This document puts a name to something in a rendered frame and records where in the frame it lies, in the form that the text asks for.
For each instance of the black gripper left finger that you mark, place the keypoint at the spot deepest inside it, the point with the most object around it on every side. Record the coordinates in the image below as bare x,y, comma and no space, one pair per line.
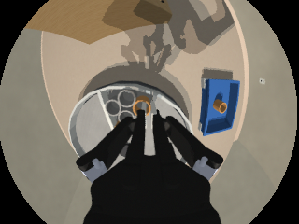
97,161

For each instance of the blue open crate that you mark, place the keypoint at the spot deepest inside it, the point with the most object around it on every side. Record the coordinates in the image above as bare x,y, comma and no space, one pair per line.
226,90

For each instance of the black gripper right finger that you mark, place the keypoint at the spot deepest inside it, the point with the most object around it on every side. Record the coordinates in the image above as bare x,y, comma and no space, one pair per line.
200,158

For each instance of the grey metal bushing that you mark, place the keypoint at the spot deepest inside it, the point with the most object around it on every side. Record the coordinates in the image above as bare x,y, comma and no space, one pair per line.
126,109
124,102
110,109

